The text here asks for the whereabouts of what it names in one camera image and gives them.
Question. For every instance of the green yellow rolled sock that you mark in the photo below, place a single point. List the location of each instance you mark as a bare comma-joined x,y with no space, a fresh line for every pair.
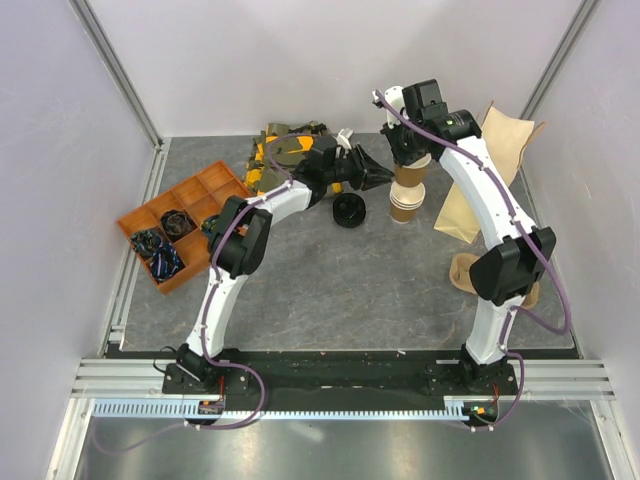
208,226

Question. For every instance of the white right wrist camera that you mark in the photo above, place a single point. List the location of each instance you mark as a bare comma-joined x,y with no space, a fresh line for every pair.
392,101

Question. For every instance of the grey slotted cable duct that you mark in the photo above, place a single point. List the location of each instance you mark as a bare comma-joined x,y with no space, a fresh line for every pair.
360,405

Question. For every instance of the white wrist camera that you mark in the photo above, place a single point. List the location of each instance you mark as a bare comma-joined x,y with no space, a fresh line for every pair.
392,101
343,138

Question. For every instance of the blue striped rolled sock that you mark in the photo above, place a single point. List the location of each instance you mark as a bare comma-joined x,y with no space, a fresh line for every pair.
165,262

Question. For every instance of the stack of paper cups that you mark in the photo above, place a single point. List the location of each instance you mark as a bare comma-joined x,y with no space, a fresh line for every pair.
405,201

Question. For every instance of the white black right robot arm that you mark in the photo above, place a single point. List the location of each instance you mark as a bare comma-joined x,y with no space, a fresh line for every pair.
420,124

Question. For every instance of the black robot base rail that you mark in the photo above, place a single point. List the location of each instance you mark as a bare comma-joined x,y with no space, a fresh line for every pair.
252,375

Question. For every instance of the cardboard cup carrier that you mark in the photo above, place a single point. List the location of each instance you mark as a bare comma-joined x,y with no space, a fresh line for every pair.
468,271

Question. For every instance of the orange compartment tray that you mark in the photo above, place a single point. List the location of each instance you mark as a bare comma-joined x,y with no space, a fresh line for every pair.
200,196

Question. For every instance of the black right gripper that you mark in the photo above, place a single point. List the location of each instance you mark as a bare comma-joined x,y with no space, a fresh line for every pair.
399,157

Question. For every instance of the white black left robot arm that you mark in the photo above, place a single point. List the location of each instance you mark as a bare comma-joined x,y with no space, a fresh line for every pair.
238,243

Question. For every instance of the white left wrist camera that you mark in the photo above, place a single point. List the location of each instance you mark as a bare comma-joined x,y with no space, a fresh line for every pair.
343,138

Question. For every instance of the stack of black lids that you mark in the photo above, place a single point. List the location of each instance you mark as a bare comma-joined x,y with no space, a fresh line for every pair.
349,210

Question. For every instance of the single brown paper cup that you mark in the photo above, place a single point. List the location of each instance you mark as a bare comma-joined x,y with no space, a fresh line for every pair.
412,175

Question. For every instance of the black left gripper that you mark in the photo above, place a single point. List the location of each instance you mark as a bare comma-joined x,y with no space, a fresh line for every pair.
362,162

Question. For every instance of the camouflage folded cloth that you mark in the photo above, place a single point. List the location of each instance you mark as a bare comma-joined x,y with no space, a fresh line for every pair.
288,146

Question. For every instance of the dark patterned rolled sock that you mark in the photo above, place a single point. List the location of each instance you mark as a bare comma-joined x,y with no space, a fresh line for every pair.
146,242

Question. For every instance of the brown paper bag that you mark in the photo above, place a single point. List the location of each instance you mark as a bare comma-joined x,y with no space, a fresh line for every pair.
480,201

